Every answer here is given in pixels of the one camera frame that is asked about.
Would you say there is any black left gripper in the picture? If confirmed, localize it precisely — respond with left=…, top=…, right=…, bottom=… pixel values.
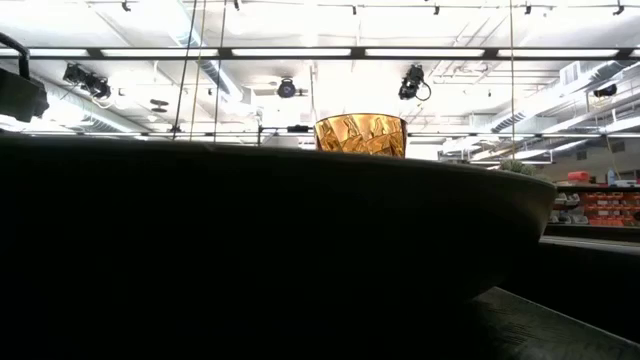
left=0, top=67, right=51, bottom=124

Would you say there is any large dark bowl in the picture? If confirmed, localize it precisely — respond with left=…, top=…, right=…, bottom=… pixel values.
left=0, top=134, right=558, bottom=360

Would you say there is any amber faceted glass cup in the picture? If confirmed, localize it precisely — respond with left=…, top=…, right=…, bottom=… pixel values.
left=313, top=112, right=409, bottom=159

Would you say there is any black rectangular tray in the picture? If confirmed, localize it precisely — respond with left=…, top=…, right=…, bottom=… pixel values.
left=469, top=242, right=640, bottom=360

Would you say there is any black double ceiling spotlight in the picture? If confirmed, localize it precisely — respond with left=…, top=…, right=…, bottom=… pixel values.
left=61, top=62, right=113, bottom=101

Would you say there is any round black ceiling fixture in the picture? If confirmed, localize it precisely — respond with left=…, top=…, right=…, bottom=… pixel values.
left=276, top=77, right=298, bottom=100

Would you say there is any black overhead beam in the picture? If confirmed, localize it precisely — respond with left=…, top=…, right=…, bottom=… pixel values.
left=0, top=45, right=640, bottom=63

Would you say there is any small green artificial plant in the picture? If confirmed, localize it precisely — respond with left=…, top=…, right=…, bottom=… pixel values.
left=498, top=158, right=552, bottom=183

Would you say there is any shelf with orange bins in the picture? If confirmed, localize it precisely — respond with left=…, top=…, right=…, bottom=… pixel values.
left=548, top=184, right=640, bottom=229

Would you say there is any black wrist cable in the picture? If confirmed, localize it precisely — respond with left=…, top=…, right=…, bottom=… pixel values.
left=0, top=31, right=32, bottom=80

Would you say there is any black hanging cable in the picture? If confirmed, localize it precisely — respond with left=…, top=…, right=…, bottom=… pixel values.
left=171, top=0, right=199, bottom=142

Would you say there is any yellow hanging cable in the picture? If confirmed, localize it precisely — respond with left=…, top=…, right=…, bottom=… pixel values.
left=188, top=0, right=208, bottom=142

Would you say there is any black ceiling camera with cable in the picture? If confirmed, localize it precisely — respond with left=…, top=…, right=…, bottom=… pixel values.
left=397, top=63, right=433, bottom=103

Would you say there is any black horizontal rail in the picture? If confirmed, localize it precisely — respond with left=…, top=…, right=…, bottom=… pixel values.
left=0, top=129, right=606, bottom=140

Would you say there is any black aluminium table frame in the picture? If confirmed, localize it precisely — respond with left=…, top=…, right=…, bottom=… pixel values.
left=543, top=223, right=640, bottom=242

